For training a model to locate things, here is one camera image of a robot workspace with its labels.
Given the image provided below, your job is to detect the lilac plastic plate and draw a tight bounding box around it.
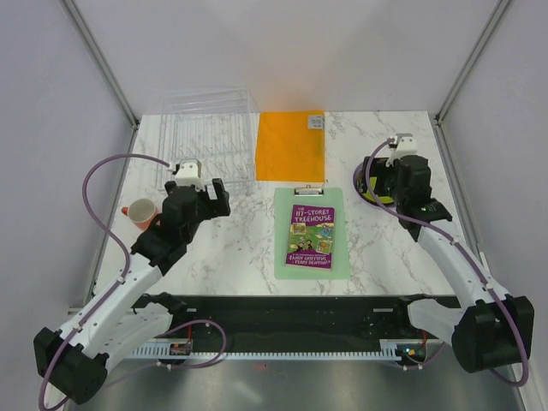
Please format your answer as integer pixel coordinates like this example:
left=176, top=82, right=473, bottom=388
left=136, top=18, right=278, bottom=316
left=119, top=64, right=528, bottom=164
left=353, top=164, right=395, bottom=207

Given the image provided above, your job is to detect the purple treehouse book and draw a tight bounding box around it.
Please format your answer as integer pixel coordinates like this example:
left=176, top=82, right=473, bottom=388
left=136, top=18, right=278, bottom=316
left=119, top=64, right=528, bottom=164
left=285, top=205, right=336, bottom=270

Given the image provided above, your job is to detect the orange folder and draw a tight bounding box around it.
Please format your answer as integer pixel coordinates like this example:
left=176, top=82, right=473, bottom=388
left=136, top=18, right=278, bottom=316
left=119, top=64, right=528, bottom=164
left=255, top=110, right=325, bottom=183

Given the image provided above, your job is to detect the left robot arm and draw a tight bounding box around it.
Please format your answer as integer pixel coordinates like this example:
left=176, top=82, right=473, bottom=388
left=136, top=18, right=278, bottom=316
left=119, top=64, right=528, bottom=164
left=33, top=177, right=230, bottom=404

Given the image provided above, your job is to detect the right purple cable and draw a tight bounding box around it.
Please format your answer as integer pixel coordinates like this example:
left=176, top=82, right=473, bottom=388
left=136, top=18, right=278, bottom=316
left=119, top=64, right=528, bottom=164
left=363, top=136, right=531, bottom=387

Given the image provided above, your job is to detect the white wire dish rack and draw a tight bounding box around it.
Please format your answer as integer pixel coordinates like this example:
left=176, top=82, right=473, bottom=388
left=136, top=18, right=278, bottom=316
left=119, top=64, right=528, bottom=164
left=156, top=88, right=255, bottom=196

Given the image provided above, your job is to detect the orange and white mug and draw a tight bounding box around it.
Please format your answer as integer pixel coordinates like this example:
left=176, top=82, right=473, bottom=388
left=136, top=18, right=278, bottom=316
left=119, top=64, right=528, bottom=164
left=121, top=199, right=158, bottom=230

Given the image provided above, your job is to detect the mint green clipboard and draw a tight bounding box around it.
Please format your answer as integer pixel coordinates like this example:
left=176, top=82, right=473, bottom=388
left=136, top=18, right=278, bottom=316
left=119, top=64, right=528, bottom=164
left=274, top=188, right=350, bottom=280

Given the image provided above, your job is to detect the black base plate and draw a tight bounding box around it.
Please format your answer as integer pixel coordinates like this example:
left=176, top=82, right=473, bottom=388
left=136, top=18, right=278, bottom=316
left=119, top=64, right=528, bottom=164
left=132, top=293, right=435, bottom=351

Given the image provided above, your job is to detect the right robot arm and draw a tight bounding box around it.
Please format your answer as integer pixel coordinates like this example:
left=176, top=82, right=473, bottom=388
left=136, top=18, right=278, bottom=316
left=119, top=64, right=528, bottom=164
left=354, top=155, right=534, bottom=387

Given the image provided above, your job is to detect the white slotted cable duct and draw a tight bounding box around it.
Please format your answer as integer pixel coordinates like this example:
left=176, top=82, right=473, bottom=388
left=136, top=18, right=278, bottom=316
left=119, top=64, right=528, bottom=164
left=128, top=339, right=424, bottom=361

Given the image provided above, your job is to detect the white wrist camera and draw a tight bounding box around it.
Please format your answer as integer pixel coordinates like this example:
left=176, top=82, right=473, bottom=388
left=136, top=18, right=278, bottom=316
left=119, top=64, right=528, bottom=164
left=386, top=134, right=418, bottom=167
left=168, top=158, right=206, bottom=191

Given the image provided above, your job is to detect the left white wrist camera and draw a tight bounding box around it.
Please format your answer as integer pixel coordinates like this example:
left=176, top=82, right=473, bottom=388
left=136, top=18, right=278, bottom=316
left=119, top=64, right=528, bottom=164
left=168, top=158, right=206, bottom=191

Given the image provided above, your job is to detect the green plate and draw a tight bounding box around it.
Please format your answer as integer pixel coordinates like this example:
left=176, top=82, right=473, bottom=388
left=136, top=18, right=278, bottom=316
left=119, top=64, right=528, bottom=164
left=370, top=163, right=394, bottom=205

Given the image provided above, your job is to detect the purple cable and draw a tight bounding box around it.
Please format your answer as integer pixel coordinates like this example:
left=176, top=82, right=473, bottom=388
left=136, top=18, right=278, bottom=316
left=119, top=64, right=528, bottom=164
left=39, top=153, right=176, bottom=410
left=363, top=136, right=531, bottom=387

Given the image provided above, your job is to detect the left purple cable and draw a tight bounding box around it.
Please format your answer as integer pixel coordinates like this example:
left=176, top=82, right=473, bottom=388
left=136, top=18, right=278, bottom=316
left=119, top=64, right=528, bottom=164
left=39, top=153, right=176, bottom=410

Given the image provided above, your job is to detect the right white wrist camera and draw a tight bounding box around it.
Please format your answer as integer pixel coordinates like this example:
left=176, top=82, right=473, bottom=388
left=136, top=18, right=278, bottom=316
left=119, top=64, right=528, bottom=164
left=386, top=134, right=418, bottom=167

